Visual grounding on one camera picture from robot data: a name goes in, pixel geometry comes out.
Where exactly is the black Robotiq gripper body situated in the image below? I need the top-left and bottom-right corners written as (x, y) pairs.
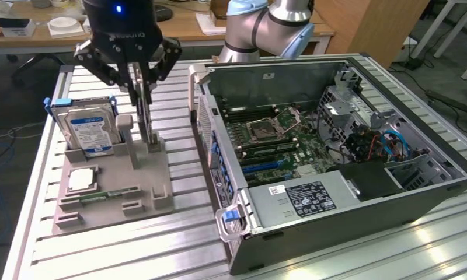
top-left (81, 0), bottom-right (165, 65)

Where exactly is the graphics card with metal bracket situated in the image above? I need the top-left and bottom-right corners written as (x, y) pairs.
top-left (130, 62), bottom-right (160, 146)

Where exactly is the blue expansion slot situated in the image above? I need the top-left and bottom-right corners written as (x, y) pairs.
top-left (240, 159), bottom-right (281, 175)

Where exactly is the white round dish on block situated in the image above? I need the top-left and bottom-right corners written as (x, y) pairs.
top-left (46, 16), bottom-right (86, 39)

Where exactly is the black round lamp base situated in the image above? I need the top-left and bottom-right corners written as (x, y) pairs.
top-left (153, 3), bottom-right (174, 23)

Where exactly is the black chair base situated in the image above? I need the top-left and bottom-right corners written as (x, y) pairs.
top-left (6, 51), bottom-right (78, 86)

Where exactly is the white paper stack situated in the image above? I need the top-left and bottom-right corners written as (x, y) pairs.
top-left (194, 13), bottom-right (229, 36)

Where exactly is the brown cardboard box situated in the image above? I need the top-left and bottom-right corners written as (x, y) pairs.
top-left (209, 0), bottom-right (230, 27)

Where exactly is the white box with black lid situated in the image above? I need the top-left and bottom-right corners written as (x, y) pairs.
top-left (0, 17), bottom-right (35, 38)

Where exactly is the CPU socket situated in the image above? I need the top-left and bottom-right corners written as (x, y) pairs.
top-left (246, 118), bottom-right (281, 144)

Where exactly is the metal socket cover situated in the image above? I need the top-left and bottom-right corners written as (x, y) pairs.
top-left (272, 106), bottom-right (302, 131)

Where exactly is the grey parts rack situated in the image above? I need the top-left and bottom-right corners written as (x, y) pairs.
top-left (49, 113), bottom-right (176, 236)

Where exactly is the installed black RAM stick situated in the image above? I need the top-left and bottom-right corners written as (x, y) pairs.
top-left (238, 141), bottom-right (298, 158)

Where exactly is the silver CPU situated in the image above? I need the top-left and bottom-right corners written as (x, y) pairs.
top-left (66, 168), bottom-right (94, 189)

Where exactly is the green motherboard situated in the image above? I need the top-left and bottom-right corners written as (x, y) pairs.
top-left (217, 99), bottom-right (337, 187)

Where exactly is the green RAM stick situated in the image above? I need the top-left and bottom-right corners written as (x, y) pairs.
top-left (78, 188), bottom-right (136, 203)

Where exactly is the grey metal drive cage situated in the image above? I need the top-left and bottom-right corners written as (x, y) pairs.
top-left (316, 66), bottom-right (375, 138)

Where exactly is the wooden cabinet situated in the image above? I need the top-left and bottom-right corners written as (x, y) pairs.
top-left (325, 0), bottom-right (431, 68)

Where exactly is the grey power supply with label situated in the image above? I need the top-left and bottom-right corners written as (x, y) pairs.
top-left (246, 170), bottom-right (365, 229)

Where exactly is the open dark grey PC case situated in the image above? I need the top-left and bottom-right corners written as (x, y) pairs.
top-left (188, 52), bottom-right (467, 277)

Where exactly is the black floor stand base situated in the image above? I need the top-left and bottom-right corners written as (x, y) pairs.
top-left (423, 87), bottom-right (467, 113)

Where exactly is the grey metal disk bay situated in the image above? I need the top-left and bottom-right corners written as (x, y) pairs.
top-left (383, 153), bottom-right (453, 191)

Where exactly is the wooden desk white frame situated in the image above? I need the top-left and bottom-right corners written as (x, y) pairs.
top-left (0, 0), bottom-right (334, 64)

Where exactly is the hard disk with blue bracket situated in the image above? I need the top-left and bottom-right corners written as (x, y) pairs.
top-left (41, 94), bottom-right (119, 159)

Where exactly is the white floor cable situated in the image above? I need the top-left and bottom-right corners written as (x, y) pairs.
top-left (0, 122), bottom-right (51, 139)

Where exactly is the red wire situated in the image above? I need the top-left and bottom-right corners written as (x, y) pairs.
top-left (367, 133), bottom-right (383, 160)

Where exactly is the blue wire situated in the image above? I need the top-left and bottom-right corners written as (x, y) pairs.
top-left (380, 129), bottom-right (412, 160)

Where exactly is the white table frame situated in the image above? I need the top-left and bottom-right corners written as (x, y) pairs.
top-left (408, 0), bottom-right (467, 80)

